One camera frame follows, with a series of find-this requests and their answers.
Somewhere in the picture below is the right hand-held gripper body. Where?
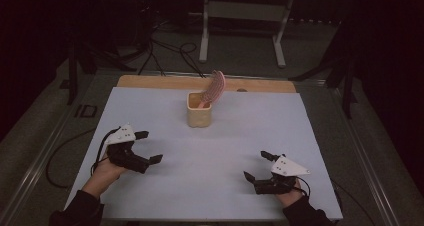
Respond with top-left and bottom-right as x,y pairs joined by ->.
252,154 -> 312,196

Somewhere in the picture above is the left hand-held gripper cable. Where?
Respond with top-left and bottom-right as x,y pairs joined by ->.
90,127 -> 122,178

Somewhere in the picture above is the right hand-held gripper cable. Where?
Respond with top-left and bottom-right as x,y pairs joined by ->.
293,175 -> 344,214

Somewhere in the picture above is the black stand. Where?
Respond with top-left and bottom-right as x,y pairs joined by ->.
65,40 -> 98,106
289,20 -> 360,120

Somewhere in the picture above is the beige square cup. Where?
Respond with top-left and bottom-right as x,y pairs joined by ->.
185,91 -> 213,129

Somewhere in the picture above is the white metal stand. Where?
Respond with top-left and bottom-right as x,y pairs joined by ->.
198,0 -> 298,69

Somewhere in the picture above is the white table mat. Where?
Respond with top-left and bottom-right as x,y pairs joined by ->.
64,86 -> 344,222

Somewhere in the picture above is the pink hairbrush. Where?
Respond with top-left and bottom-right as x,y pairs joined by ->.
197,69 -> 227,109

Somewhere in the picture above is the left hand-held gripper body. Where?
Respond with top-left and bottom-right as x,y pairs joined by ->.
104,123 -> 152,175

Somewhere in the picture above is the bundle of black floor cables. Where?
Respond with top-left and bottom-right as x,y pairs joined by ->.
137,19 -> 206,79

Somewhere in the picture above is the black floor cable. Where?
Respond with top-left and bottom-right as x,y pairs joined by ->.
45,128 -> 97,189
331,179 -> 378,226

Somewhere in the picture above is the person's right hand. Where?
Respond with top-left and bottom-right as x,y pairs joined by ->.
274,179 -> 306,209

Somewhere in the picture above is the wooden table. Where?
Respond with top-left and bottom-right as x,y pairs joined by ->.
116,74 -> 298,94

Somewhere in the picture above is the hand-held gripper cable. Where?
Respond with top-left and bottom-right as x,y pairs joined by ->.
293,175 -> 344,214
90,127 -> 122,178

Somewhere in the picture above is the person's left hand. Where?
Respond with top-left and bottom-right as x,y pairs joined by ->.
81,152 -> 129,200

